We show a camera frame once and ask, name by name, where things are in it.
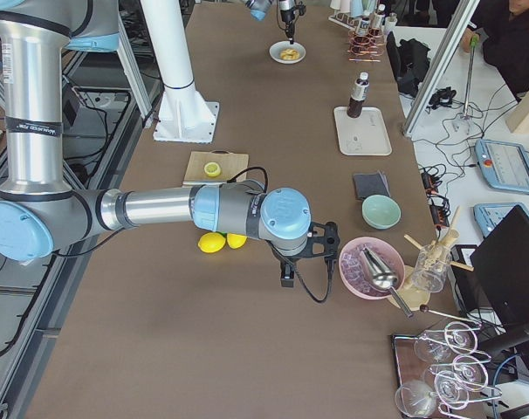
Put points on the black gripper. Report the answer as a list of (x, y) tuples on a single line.
[(287, 14), (285, 263)]

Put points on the white plate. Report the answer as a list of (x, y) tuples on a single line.
[(276, 48)]

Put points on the braided donut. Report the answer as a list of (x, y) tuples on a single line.
[(289, 54)]

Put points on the dark tea bottle on tray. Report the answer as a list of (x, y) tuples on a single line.
[(358, 96)]

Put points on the cream rabbit tray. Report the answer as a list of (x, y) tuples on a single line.
[(363, 136)]

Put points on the yellow lemon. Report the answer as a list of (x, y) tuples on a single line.
[(211, 242), (235, 241)]

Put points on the pink bowl with ice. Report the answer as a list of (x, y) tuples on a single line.
[(353, 272)]

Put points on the light blue cup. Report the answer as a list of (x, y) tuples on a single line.
[(355, 8)]

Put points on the dark tea bottle in rack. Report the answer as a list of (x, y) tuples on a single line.
[(363, 26)]

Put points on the metal ice scoop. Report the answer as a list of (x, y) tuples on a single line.
[(383, 278)]

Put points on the green bowl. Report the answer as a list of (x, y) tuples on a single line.
[(381, 212)]

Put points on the grey folded cloth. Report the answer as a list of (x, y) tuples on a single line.
[(371, 184)]

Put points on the wooden cutting board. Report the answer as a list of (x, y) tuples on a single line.
[(229, 164)]

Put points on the wooden mug tree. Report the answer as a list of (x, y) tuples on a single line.
[(417, 298)]

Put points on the half lemon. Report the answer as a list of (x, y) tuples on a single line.
[(212, 169)]

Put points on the glass mug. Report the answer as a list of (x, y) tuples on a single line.
[(431, 268)]

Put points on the wine glass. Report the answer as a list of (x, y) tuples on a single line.
[(455, 381), (444, 344), (416, 399)]

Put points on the blue teach pendant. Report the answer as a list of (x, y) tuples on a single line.
[(489, 215), (504, 165)]

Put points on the black monitor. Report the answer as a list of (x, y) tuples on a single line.
[(501, 265)]

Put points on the copper wire bottle rack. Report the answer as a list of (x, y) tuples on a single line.
[(366, 46)]

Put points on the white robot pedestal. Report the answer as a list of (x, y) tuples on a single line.
[(184, 114)]

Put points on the aluminium frame post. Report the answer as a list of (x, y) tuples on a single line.
[(439, 63)]

